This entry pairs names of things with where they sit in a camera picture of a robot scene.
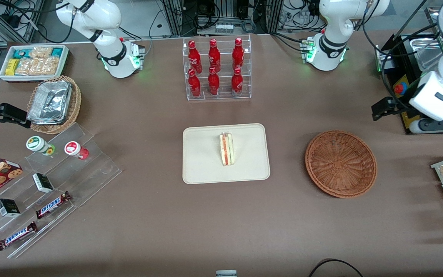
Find stacked aluminium foil containers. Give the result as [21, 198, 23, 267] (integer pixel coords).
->
[27, 81, 73, 125]

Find white cup green lid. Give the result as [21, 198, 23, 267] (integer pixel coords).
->
[26, 136, 56, 156]

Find triangular sandwich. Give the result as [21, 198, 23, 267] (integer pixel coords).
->
[218, 132, 235, 167]

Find stainless steel warmer pan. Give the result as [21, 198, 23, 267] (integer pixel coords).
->
[413, 38, 443, 72]

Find clear acrylic tiered stand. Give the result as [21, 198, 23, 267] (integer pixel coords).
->
[0, 122, 122, 259]

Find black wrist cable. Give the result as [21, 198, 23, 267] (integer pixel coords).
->
[362, 0, 443, 114]

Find beige plastic tray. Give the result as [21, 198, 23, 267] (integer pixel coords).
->
[182, 123, 271, 185]

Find round brown wicker basket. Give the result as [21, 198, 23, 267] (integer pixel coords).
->
[305, 130, 378, 199]

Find red cola bottle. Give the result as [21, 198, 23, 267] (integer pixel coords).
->
[208, 67, 220, 96]
[232, 37, 245, 71]
[208, 38, 221, 73]
[188, 68, 202, 97]
[231, 67, 244, 97]
[188, 40, 203, 74]

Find clear acrylic bottle rack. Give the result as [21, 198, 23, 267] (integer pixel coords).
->
[183, 34, 252, 102]

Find small black carton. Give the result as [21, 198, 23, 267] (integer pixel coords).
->
[0, 199, 21, 218]
[32, 173, 54, 194]

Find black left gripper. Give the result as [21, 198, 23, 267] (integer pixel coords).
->
[372, 96, 411, 122]

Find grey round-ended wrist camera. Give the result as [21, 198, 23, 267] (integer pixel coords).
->
[417, 117, 443, 134]

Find clear bag of crackers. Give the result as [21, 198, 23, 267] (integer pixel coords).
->
[39, 56, 60, 75]
[15, 58, 41, 76]
[29, 47, 54, 59]

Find aluminium profile frame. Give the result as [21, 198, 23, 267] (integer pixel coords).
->
[161, 0, 283, 37]

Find black looped table cable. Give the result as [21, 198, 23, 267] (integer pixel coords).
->
[308, 259, 364, 277]

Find white rectangular snack bin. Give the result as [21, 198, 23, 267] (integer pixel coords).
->
[0, 45, 70, 83]

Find white cup red lid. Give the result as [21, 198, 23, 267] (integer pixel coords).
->
[64, 141, 89, 160]

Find oval light wicker basket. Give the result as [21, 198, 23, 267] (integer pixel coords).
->
[27, 75, 82, 135]

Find yellow snack packet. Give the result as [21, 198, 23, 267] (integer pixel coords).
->
[5, 58, 20, 76]

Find black food warmer appliance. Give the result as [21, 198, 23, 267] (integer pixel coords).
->
[375, 6, 443, 135]

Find Snickers chocolate bar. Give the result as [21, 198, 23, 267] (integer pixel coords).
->
[35, 191, 72, 220]
[0, 222, 38, 251]

